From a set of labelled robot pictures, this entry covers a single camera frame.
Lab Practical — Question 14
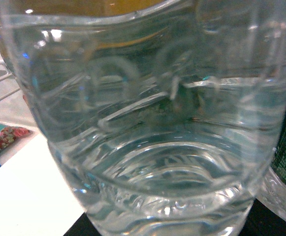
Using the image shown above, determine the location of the floral teal snack package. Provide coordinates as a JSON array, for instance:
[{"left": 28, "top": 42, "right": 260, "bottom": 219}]
[{"left": 0, "top": 123, "right": 32, "bottom": 152}]

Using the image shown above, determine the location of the white metal shelf board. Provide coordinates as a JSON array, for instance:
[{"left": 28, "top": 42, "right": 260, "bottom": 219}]
[{"left": 0, "top": 134, "right": 84, "bottom": 236}]

